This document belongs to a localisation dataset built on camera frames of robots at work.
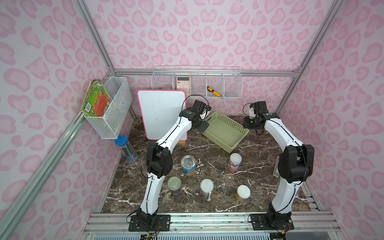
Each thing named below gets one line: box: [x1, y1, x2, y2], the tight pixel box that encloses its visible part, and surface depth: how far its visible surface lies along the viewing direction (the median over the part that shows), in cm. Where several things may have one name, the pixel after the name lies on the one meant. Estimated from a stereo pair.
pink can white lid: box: [228, 152, 243, 173], surface depth 86 cm
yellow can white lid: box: [200, 178, 214, 201], surface depth 74 cm
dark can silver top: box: [167, 176, 182, 196], surface depth 78 cm
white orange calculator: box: [176, 76, 190, 96], surface depth 97 cm
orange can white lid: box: [235, 184, 251, 202], surface depth 78 cm
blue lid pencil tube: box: [114, 135, 138, 163], surface depth 85 cm
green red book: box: [81, 79, 113, 117], surface depth 73 cm
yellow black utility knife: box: [207, 86, 222, 97], surface depth 100 cm
